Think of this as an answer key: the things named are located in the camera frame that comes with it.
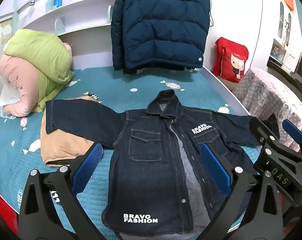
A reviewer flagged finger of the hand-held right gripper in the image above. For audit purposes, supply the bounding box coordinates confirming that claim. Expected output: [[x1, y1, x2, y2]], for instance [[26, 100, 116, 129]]
[[249, 116, 289, 160], [282, 119, 302, 155]]

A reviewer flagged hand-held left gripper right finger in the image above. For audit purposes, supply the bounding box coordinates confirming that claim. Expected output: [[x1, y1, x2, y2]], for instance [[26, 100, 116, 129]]
[[200, 144, 282, 240]]

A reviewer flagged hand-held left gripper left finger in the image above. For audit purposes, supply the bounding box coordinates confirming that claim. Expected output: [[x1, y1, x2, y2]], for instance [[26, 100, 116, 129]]
[[19, 143, 103, 240]]

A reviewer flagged dark denim jacket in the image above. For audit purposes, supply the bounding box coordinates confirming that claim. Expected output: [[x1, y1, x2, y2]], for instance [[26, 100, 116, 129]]
[[45, 89, 281, 240]]

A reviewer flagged tan garment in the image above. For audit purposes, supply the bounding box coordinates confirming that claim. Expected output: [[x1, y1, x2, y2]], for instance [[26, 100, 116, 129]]
[[40, 95, 102, 167]]

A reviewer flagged pink bear print cloth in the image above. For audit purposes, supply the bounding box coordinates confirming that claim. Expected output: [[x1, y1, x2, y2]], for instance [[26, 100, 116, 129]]
[[233, 66, 302, 153]]

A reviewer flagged white card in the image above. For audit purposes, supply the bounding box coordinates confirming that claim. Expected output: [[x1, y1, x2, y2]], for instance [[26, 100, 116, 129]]
[[283, 52, 302, 73]]

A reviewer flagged red cartoon cushion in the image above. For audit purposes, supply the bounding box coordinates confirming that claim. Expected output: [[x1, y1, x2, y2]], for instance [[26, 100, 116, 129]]
[[212, 37, 249, 83]]

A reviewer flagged teal candy print bedspread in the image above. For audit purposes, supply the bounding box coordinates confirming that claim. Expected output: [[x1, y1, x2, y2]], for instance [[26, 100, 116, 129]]
[[0, 66, 261, 233]]

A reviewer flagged white pillow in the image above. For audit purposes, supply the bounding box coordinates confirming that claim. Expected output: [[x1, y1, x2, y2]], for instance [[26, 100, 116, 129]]
[[0, 82, 22, 109]]

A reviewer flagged black garment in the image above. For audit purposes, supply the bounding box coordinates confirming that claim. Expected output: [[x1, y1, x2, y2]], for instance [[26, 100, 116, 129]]
[[123, 64, 200, 75]]

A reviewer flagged pink pillow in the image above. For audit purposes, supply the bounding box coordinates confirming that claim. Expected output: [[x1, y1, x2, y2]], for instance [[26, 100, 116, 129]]
[[0, 54, 41, 117]]

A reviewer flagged white glass door cabinet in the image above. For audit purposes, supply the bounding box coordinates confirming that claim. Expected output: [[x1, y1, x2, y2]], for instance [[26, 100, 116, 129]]
[[263, 0, 302, 64]]

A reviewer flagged green blanket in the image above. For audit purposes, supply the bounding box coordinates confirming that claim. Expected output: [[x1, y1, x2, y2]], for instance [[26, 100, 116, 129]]
[[4, 29, 75, 113]]

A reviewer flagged white headboard shelf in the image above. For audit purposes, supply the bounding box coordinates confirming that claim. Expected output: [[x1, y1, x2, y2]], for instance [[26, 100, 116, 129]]
[[0, 0, 117, 46]]

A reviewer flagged navy puffer jacket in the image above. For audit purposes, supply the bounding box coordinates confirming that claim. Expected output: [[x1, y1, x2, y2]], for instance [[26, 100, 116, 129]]
[[110, 0, 212, 72]]

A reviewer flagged white bed side rail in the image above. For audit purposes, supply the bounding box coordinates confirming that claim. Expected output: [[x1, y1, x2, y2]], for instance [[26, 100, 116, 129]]
[[202, 66, 252, 117]]

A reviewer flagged photo frame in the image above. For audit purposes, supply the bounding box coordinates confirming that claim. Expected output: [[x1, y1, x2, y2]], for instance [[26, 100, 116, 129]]
[[270, 39, 286, 63]]

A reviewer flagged black cord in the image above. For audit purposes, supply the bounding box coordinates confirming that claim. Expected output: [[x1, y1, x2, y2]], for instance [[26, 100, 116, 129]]
[[208, 0, 214, 27]]

